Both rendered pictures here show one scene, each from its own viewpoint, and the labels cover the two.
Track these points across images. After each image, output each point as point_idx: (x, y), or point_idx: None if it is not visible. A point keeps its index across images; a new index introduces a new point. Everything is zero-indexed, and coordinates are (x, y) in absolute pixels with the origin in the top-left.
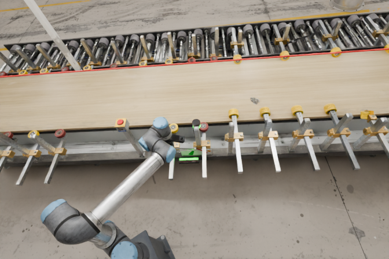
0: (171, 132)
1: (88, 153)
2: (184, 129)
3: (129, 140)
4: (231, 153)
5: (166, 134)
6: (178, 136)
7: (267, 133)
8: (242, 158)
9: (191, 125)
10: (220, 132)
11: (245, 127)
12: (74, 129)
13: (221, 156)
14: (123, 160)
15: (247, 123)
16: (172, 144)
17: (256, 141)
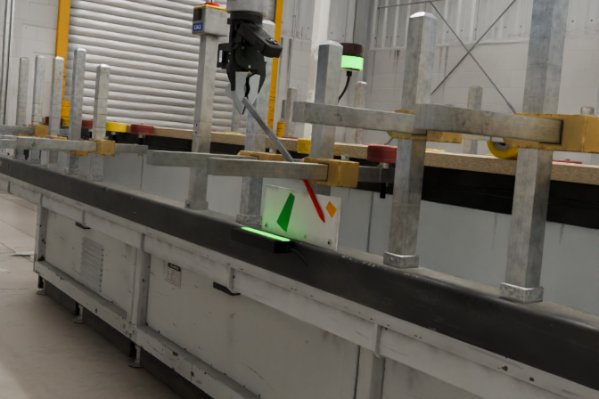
0: None
1: (130, 188)
2: (348, 205)
3: (196, 93)
4: (395, 262)
5: None
6: (267, 36)
7: (539, 87)
8: (423, 319)
9: (370, 182)
10: (449, 264)
11: (545, 248)
12: (167, 132)
13: (354, 266)
14: (152, 206)
15: (555, 213)
16: (244, 66)
17: None
